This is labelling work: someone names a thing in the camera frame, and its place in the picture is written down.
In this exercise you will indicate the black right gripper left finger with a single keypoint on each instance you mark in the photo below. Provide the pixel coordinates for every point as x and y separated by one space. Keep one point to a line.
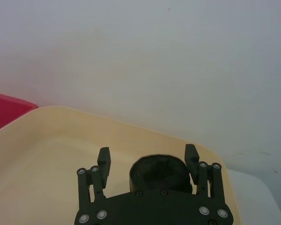
85 185

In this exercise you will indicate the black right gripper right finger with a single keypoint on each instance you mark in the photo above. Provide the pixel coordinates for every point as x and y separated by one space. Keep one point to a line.
213 182

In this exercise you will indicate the cream plastic tray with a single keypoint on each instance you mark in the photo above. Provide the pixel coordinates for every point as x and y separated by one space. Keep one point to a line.
49 164

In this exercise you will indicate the white flat board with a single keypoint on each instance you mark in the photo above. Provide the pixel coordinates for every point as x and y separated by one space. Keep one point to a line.
260 201

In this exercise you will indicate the black round roll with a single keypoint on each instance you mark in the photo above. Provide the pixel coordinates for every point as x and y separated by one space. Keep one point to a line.
154 172

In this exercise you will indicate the red plastic bin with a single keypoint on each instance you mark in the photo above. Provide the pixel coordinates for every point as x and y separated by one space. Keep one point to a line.
4 110

